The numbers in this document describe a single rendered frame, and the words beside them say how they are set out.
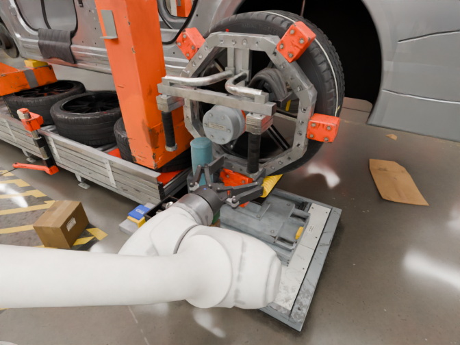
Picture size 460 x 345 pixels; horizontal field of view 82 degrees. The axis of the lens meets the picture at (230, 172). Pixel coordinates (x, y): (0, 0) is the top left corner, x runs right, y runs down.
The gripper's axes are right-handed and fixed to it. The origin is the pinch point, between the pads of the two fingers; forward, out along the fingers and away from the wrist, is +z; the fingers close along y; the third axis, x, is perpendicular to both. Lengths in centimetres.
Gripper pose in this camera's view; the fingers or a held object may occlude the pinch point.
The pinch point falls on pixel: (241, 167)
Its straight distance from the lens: 75.4
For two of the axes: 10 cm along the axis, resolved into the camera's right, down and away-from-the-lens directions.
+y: 8.6, 2.8, -4.2
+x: 0.1, -8.3, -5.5
